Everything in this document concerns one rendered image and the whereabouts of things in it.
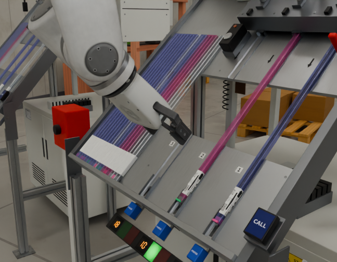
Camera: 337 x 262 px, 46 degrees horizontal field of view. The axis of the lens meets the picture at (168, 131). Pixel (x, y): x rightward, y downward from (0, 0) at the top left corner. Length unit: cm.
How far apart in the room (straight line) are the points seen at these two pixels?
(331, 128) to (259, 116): 310
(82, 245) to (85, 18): 96
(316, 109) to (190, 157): 336
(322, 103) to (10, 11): 375
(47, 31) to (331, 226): 81
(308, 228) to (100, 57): 71
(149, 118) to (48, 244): 160
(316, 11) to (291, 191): 43
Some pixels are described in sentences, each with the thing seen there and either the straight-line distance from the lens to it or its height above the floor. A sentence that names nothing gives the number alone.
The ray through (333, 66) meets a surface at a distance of 91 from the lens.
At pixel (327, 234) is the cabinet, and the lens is 105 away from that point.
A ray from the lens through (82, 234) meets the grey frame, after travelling 135.
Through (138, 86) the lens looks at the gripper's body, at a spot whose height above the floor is 101.
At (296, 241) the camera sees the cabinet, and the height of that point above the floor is 60.
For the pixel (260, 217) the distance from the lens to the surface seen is 68.
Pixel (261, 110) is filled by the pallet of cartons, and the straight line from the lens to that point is 385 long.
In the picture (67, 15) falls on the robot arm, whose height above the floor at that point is 112.
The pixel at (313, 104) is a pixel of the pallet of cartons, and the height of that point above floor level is 30.
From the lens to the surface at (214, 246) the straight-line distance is 72.
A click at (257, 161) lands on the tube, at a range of 79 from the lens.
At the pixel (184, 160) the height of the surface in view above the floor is 80.
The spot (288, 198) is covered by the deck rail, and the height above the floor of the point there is 81.
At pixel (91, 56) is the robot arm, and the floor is 107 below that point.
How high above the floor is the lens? 111
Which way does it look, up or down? 16 degrees down
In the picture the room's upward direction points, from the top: straight up
